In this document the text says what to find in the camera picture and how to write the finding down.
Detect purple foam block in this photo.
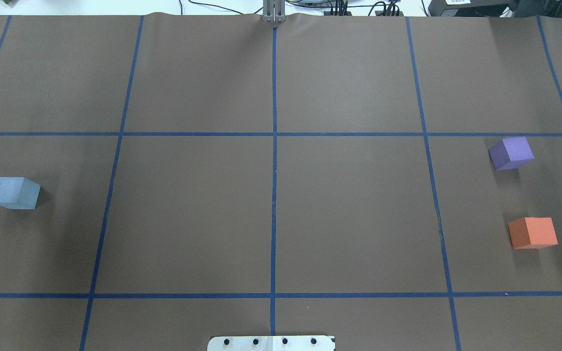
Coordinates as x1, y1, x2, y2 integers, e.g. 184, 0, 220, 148
488, 137, 535, 171

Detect light blue foam block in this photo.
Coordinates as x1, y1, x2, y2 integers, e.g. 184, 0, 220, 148
0, 177, 41, 210

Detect brown paper table cover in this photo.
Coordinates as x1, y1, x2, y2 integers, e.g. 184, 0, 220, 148
0, 13, 562, 351

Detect aluminium frame post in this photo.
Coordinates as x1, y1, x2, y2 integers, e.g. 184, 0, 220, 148
262, 0, 287, 22

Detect orange foam block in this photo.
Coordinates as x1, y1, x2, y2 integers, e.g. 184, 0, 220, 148
507, 217, 558, 250

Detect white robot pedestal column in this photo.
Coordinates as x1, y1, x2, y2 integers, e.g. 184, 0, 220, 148
207, 335, 336, 351

